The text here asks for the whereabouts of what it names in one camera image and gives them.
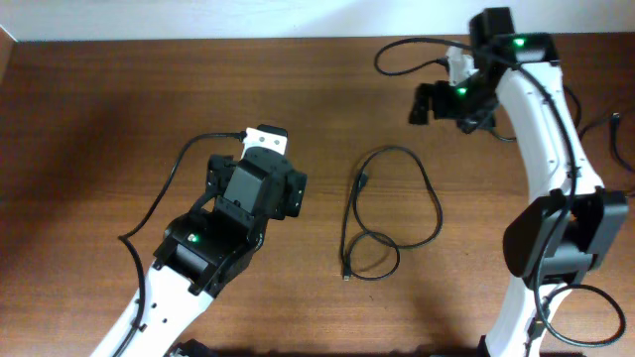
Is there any black USB cable thick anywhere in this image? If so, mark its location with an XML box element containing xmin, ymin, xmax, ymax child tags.
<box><xmin>338</xmin><ymin>146</ymin><xmax>445</xmax><ymax>282</ymax></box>

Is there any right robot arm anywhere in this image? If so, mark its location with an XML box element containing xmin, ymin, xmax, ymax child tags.
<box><xmin>410</xmin><ymin>7</ymin><xmax>628</xmax><ymax>356</ymax></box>

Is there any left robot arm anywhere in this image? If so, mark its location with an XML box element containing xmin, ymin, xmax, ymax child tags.
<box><xmin>93</xmin><ymin>147</ymin><xmax>308</xmax><ymax>356</ymax></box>

